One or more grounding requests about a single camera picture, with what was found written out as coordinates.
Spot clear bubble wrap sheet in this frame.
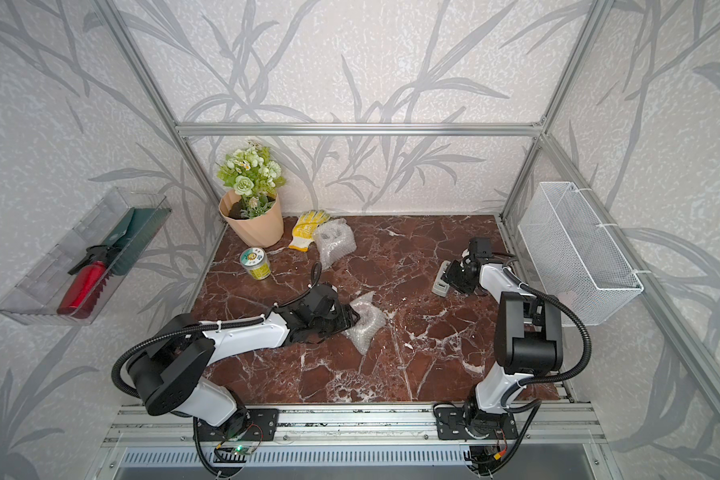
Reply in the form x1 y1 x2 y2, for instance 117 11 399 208
343 291 387 355
313 218 357 270

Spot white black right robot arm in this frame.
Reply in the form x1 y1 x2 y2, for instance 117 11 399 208
439 237 593 425

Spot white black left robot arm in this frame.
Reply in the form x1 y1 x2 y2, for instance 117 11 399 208
111 283 360 432

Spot grey tape dispenser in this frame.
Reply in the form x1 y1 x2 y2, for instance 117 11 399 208
432 261 451 298

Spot small green labelled tin can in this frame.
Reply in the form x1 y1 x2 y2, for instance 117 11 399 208
239 247 271 280

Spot yellow white work glove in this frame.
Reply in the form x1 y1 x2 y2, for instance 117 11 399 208
288 210 332 252

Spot beige flower pot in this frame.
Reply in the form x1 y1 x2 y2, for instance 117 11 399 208
218 190 284 248

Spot green white artificial flowers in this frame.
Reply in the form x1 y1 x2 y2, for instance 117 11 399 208
217 142 286 220

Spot red black spray bottle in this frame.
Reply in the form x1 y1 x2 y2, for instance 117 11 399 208
56 245 111 319

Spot white wire mesh basket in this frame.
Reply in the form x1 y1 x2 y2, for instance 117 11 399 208
518 181 644 326

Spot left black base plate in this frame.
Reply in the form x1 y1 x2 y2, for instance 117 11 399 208
193 408 280 443

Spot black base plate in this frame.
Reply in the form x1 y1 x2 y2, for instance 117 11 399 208
433 403 518 440
193 408 280 443

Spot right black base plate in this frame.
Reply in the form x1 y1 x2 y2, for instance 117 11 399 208
433 403 518 440

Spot aluminium mounting rail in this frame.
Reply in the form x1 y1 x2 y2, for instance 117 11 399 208
102 402 607 447

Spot clear plastic wall tray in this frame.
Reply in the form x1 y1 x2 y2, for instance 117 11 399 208
0 187 172 326

